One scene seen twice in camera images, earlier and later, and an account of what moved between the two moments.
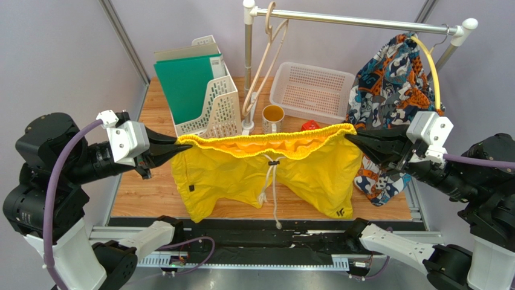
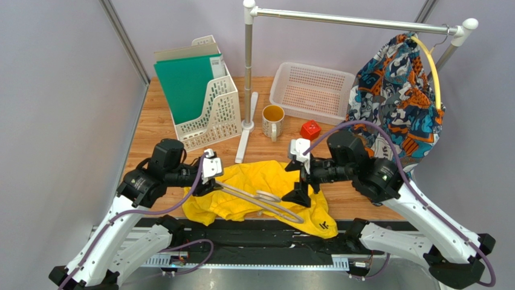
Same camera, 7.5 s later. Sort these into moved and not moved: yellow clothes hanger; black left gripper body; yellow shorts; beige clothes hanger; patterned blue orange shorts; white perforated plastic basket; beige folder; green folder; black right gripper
Moved: beige clothes hanger; black left gripper body; black right gripper; yellow shorts
Not moved: white perforated plastic basket; beige folder; patterned blue orange shorts; green folder; yellow clothes hanger
